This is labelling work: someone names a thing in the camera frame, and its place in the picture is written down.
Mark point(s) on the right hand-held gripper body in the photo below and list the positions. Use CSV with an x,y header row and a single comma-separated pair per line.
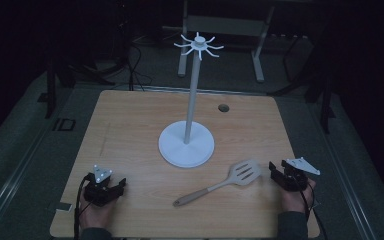
x,y
296,175

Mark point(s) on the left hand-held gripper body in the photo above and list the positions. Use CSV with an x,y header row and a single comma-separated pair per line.
x,y
97,192

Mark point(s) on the white utensil rack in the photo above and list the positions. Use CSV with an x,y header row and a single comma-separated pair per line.
x,y
187,143

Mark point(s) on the person's left hand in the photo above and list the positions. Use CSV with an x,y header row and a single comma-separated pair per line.
x,y
95,215

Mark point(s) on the person's right hand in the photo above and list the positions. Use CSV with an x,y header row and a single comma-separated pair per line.
x,y
296,201

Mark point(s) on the black metal stand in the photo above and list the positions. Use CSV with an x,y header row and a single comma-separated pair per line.
x,y
326,103
50,90

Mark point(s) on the white metal desk frame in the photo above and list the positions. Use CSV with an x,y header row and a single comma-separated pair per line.
x,y
226,25

